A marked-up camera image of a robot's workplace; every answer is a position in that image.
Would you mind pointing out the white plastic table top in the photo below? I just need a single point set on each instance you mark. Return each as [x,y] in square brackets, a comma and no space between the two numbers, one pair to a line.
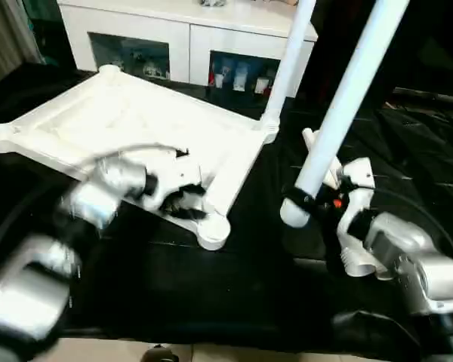
[98,124]

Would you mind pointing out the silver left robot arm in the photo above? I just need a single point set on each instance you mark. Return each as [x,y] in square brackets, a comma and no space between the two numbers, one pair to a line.
[22,294]

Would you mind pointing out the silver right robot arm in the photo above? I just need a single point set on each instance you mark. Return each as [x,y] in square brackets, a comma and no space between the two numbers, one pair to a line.
[430,271]

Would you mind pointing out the black shiny mat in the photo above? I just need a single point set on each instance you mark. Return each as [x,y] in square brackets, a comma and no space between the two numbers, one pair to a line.
[211,294]

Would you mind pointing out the small white cup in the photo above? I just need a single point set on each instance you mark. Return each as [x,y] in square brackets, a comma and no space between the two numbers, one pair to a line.
[219,80]
[262,86]

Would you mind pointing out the red bottle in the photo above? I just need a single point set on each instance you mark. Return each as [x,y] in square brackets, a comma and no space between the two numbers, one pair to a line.
[211,77]

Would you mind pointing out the white printed mug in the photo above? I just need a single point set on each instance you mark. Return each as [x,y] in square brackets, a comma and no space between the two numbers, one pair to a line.
[241,78]

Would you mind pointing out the long black bar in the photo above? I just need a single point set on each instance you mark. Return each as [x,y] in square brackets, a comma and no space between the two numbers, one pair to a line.
[430,95]

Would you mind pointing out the brown rounded object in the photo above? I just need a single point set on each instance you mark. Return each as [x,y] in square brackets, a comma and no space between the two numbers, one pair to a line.
[156,355]

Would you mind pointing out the white sideboard cabinet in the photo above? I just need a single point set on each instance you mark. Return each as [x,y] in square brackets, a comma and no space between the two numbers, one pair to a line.
[181,22]

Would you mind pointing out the dark cluttered bundle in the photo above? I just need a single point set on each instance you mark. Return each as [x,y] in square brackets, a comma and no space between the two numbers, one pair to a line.
[211,2]

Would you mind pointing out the beige curtain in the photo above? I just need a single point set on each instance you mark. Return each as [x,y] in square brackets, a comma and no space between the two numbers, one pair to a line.
[4,37]

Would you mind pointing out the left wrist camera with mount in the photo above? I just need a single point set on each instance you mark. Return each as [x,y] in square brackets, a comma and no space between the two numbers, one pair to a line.
[173,177]

